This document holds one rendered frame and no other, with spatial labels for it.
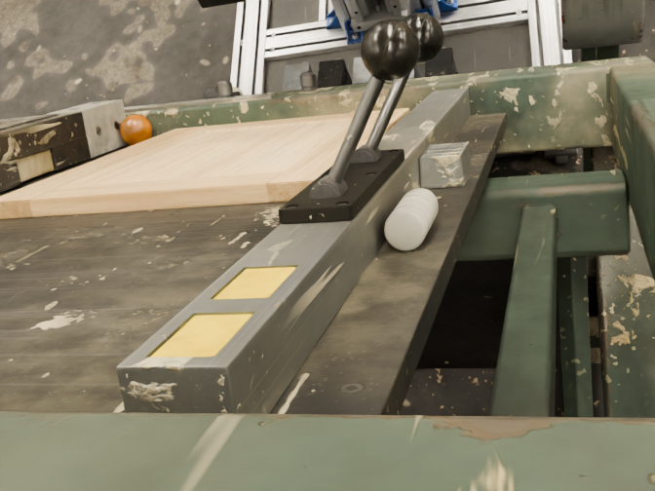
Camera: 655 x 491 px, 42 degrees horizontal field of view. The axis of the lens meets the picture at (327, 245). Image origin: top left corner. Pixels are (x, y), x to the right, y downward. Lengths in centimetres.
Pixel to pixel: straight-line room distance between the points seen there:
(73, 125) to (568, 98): 69
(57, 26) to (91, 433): 287
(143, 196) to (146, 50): 193
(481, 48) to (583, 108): 93
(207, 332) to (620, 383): 86
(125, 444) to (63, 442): 1
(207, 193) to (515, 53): 139
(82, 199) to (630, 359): 72
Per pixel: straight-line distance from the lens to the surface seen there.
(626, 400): 118
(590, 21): 140
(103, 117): 135
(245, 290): 43
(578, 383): 103
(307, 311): 44
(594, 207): 93
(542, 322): 61
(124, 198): 88
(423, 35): 66
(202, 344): 37
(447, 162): 79
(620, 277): 123
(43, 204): 93
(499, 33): 218
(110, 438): 16
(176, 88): 264
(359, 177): 63
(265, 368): 38
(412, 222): 60
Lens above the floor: 194
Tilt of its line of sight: 61 degrees down
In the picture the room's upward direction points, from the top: 34 degrees counter-clockwise
